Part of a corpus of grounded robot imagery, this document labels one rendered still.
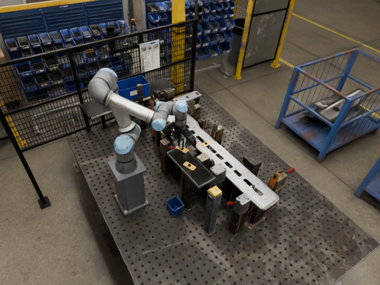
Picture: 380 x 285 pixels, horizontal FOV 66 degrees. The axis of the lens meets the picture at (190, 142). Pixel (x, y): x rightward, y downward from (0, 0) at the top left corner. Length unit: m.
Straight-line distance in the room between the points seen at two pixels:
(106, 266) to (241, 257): 1.29
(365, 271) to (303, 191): 1.04
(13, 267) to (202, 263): 1.75
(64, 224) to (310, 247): 2.23
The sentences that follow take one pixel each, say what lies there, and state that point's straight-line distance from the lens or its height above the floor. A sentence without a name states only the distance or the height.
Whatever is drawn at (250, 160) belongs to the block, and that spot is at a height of 1.03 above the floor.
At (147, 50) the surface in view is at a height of 1.36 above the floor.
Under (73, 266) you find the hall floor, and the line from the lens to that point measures 2.98.
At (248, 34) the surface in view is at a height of 0.77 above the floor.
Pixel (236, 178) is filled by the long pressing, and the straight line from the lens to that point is 2.13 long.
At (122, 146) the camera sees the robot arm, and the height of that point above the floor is 1.32.
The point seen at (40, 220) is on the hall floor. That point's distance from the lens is 3.33.
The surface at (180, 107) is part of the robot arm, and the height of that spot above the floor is 1.57.
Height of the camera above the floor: 2.59
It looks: 43 degrees down
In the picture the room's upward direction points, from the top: 4 degrees clockwise
